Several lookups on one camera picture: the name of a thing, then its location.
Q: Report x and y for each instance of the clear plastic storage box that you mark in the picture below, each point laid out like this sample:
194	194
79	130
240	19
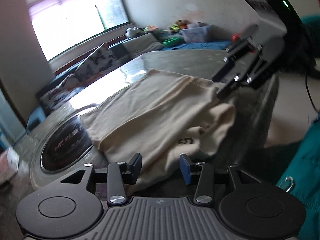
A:
195	33

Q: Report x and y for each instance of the green bowl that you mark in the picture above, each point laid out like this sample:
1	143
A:
171	41

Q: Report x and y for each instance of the flat butterfly print cushion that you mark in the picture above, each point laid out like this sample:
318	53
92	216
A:
60	92

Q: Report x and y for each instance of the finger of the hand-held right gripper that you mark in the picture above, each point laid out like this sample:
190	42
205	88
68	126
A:
235	52
232	86

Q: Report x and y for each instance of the black round induction cooktop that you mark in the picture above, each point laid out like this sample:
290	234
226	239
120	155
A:
67	146

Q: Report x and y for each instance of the person's teal jacket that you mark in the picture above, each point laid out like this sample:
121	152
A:
305	170

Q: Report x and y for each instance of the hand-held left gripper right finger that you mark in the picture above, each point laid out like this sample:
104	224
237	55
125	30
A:
186	168

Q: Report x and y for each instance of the grey cushion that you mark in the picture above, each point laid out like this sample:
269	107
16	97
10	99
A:
142	45

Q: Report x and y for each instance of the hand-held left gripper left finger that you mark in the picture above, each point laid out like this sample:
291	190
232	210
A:
135	167

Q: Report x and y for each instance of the pink white tissue pack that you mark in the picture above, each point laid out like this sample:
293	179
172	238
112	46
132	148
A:
8	165

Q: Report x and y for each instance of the panda plush toy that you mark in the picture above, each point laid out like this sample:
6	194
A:
132	32

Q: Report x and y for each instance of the cream garment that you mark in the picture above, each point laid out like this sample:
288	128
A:
155	105

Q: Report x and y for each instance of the dark blue sofa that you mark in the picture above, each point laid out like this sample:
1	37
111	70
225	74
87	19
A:
197	46

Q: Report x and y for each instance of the upright butterfly print cushion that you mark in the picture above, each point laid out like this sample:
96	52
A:
100	60

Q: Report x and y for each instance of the small plush toys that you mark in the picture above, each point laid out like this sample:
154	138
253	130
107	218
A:
178	25

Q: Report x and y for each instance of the window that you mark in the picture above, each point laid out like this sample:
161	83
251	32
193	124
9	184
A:
75	22

